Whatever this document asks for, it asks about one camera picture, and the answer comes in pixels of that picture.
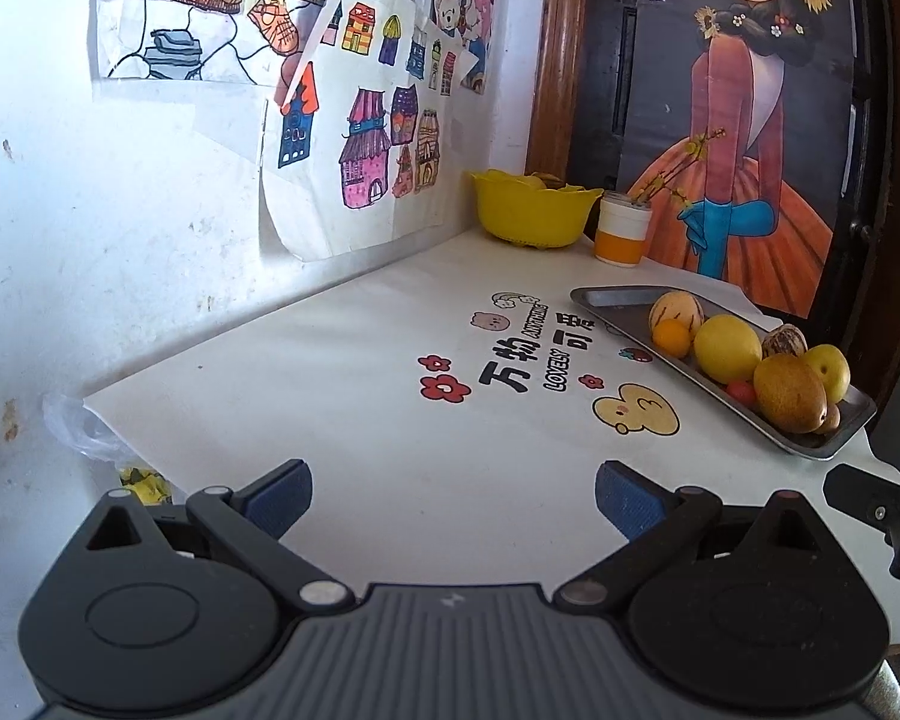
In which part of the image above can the white and orange cup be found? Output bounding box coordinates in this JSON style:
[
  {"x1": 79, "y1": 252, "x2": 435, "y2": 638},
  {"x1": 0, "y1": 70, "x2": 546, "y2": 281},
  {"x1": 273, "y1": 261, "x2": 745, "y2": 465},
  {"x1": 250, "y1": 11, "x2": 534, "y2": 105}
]
[{"x1": 594, "y1": 193, "x2": 653, "y2": 269}]

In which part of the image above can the large yellow lemon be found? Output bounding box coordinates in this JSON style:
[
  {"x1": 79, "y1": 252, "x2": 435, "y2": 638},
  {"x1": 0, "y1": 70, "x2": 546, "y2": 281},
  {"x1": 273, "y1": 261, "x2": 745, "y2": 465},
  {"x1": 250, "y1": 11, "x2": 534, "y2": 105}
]
[{"x1": 692, "y1": 315, "x2": 764, "y2": 385}]

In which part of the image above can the yellow plastic bowl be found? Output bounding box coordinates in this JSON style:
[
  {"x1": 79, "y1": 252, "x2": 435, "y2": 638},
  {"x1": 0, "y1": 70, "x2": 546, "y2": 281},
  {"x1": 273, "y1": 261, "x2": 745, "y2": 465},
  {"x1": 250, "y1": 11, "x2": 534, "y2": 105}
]
[{"x1": 471, "y1": 170, "x2": 605, "y2": 248}]

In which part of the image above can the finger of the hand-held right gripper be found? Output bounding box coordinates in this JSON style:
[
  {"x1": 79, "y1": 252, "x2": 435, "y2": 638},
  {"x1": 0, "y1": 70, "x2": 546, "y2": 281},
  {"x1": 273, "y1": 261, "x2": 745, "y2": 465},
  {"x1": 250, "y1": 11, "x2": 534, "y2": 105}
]
[{"x1": 823, "y1": 450, "x2": 900, "y2": 582}]

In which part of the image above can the metal tray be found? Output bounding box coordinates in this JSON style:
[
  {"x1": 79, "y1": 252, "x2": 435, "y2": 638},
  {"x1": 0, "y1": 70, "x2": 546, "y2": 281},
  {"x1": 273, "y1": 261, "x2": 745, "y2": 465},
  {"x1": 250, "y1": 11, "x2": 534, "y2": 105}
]
[{"x1": 570, "y1": 285, "x2": 878, "y2": 461}]

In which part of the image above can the wall poster orange dress figure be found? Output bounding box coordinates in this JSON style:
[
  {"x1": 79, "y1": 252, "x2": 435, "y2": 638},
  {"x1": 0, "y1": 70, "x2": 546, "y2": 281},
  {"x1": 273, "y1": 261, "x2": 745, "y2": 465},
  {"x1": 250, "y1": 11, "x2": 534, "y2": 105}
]
[{"x1": 619, "y1": 0, "x2": 856, "y2": 320}]

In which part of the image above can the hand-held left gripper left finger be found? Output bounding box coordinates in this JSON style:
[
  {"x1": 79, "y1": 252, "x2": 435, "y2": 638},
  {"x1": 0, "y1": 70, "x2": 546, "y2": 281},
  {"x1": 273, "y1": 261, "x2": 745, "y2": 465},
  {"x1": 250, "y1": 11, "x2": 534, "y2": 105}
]
[{"x1": 82, "y1": 457, "x2": 350, "y2": 612}]

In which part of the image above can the large brown pear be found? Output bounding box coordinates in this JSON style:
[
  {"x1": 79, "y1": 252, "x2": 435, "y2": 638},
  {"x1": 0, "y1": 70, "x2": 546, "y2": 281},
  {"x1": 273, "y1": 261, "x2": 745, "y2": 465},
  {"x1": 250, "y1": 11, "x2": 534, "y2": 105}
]
[{"x1": 754, "y1": 354, "x2": 830, "y2": 434}]

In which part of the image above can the pale striped pepino melon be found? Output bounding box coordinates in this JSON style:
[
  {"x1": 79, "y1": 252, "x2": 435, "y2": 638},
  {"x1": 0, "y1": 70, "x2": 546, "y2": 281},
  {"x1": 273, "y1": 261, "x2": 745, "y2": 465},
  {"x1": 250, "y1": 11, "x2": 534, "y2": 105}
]
[{"x1": 649, "y1": 291, "x2": 706, "y2": 338}]

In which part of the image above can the purple striped pepino melon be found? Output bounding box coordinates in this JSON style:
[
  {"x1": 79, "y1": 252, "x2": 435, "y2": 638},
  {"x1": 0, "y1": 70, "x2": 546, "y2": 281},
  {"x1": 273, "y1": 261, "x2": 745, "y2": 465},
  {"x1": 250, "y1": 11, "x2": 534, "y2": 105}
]
[{"x1": 761, "y1": 324, "x2": 809, "y2": 361}]

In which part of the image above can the brown wooden door frame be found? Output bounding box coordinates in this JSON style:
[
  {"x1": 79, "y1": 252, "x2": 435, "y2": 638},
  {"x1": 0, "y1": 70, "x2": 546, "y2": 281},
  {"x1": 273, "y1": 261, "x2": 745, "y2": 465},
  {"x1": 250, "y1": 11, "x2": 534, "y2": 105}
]
[{"x1": 525, "y1": 0, "x2": 593, "y2": 188}]

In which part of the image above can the coloured paper drawing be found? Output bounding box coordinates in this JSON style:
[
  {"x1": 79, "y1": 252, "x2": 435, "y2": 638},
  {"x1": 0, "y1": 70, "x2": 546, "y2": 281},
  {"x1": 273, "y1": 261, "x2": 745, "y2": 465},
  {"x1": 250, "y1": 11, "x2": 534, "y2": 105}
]
[{"x1": 94, "y1": 0, "x2": 361, "y2": 83}]

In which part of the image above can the yellow item in bag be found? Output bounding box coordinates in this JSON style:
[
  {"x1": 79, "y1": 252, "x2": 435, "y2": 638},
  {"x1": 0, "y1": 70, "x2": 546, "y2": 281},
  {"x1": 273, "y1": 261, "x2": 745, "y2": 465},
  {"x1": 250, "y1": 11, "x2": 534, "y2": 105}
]
[{"x1": 120, "y1": 465, "x2": 173, "y2": 507}]

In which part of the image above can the paper drawing of colourful houses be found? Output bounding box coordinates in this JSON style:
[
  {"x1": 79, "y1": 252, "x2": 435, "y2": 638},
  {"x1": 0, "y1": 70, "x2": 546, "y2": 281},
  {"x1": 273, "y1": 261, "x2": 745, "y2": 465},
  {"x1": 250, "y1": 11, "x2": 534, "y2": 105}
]
[{"x1": 259, "y1": 0, "x2": 466, "y2": 263}]

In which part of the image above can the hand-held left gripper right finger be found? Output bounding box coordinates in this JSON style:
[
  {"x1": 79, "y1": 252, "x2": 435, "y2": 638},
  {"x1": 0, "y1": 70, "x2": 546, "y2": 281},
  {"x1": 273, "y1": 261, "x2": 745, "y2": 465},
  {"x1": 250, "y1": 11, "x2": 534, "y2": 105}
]
[{"x1": 553, "y1": 460, "x2": 822, "y2": 612}]

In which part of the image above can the small orange kumquat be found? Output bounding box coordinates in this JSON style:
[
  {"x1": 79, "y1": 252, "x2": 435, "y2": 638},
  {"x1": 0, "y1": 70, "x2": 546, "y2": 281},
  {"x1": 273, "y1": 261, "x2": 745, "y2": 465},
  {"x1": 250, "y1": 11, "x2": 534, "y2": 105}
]
[{"x1": 654, "y1": 319, "x2": 695, "y2": 357}]

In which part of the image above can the yellow pear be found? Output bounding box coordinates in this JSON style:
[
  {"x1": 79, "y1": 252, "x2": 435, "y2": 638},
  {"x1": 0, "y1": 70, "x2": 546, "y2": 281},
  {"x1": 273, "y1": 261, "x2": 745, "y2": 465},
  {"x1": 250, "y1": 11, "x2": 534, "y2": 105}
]
[{"x1": 801, "y1": 343, "x2": 851, "y2": 404}]

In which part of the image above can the clear plastic bag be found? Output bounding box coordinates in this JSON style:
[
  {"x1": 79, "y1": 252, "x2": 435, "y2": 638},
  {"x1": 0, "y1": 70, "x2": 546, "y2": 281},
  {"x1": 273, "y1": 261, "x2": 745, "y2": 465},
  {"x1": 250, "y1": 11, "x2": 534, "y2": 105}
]
[{"x1": 41, "y1": 390, "x2": 173, "y2": 511}]

